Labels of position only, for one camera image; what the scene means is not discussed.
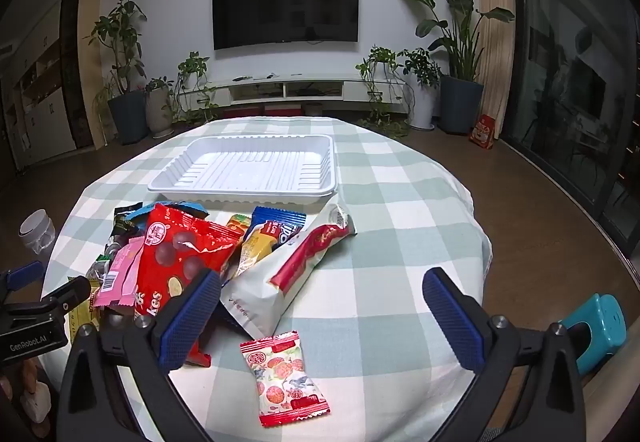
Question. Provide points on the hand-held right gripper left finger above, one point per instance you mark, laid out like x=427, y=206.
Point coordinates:
x=187, y=317

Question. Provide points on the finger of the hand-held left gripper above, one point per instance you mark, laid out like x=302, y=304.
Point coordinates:
x=22, y=274
x=67, y=294

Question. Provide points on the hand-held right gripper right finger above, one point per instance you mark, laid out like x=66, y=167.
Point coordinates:
x=452, y=317

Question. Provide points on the gold snack packet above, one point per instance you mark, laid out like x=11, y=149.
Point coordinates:
x=80, y=322

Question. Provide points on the pink snack packet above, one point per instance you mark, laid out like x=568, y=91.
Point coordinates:
x=122, y=277

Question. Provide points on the long black snack packet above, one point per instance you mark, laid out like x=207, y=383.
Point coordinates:
x=120, y=222

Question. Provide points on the white and red snack bag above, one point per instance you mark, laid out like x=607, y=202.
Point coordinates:
x=280, y=282

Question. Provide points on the yellow orange snack packet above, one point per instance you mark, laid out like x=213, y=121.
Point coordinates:
x=239, y=224

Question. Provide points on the light blue snack bag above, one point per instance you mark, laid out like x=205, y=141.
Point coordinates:
x=140, y=212

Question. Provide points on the blue and yellow snack packet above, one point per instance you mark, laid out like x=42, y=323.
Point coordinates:
x=265, y=237

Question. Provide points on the floral red candy packet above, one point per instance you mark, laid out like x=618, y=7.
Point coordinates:
x=285, y=377

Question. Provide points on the white plastic tray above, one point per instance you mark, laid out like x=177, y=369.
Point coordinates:
x=245, y=169

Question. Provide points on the white trash bin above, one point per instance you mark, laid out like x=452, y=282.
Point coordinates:
x=37, y=234

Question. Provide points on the teal plastic stool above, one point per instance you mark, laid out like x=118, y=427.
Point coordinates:
x=600, y=327

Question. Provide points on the red gift bag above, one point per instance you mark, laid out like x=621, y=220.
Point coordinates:
x=482, y=132

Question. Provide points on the small plant grey pot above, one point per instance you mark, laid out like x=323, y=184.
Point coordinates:
x=159, y=112

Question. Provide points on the red storage boxes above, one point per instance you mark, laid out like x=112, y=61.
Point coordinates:
x=260, y=111

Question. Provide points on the tall tree plant dark pot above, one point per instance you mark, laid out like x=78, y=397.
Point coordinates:
x=125, y=72

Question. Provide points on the bushy plant white pot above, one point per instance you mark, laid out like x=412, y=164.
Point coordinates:
x=422, y=92

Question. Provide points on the trailing vine plant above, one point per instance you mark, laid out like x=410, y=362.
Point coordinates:
x=196, y=82

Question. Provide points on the large broad-leaf plant blue pot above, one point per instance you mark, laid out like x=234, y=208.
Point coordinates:
x=460, y=72

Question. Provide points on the white television cabinet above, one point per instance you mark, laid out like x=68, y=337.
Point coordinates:
x=300, y=89

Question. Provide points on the trailing plant on stand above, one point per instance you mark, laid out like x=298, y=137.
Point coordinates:
x=380, y=72

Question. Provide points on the glass sliding door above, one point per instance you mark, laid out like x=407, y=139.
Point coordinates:
x=565, y=87

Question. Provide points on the beige curtain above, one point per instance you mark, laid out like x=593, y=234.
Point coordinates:
x=495, y=47

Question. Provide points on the wooden wall cabinet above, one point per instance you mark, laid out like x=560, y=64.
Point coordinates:
x=45, y=82

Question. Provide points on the wall television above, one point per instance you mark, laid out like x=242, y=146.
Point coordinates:
x=285, y=7

